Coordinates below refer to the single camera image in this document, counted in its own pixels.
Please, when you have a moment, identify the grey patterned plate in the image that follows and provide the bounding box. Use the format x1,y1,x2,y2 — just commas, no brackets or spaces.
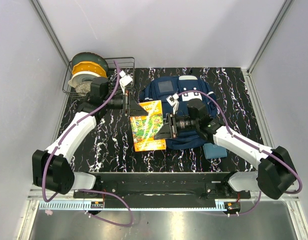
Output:
75,81,92,96

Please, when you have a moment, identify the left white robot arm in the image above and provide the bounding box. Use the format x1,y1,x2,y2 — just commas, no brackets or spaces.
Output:
32,72,148,202

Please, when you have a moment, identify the yellow plate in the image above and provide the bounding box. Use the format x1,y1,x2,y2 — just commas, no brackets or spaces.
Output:
72,61,107,77

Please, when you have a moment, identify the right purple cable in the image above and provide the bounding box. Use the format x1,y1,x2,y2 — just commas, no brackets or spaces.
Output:
176,90,303,218

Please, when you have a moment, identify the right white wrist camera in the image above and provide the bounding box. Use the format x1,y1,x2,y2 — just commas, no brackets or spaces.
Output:
166,93,179,115

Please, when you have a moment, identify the navy blue student backpack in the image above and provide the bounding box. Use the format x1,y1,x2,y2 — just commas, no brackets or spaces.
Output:
139,74,217,150

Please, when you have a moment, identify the black wire dish rack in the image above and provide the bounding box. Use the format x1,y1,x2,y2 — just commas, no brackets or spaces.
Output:
62,57,135,100

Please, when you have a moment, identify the aluminium front rail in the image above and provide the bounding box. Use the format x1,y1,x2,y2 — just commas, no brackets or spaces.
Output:
28,185,298,201

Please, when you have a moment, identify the orange Treehouse book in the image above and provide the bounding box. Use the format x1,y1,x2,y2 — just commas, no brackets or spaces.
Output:
130,100,166,152

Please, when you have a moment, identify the dark green plate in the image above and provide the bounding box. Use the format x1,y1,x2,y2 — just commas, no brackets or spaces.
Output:
71,52,109,73

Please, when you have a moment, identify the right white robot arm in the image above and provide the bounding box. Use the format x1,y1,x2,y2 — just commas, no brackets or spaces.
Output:
154,94,299,200

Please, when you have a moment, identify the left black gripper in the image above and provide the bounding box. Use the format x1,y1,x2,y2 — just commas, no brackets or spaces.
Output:
104,89,149,118

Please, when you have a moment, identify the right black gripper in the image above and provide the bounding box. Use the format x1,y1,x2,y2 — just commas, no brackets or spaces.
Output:
154,112,199,140

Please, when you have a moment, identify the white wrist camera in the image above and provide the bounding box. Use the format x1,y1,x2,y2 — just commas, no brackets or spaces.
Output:
119,70,133,94
166,93,179,115

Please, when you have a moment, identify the small blue wallet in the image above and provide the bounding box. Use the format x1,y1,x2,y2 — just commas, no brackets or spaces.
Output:
203,143,227,160

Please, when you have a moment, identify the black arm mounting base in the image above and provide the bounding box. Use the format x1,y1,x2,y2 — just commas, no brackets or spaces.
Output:
96,172,251,210

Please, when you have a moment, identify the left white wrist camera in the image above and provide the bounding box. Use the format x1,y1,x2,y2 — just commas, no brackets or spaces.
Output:
119,70,133,94

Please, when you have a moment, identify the white plate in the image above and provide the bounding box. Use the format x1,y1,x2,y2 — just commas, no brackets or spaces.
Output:
68,71,100,88

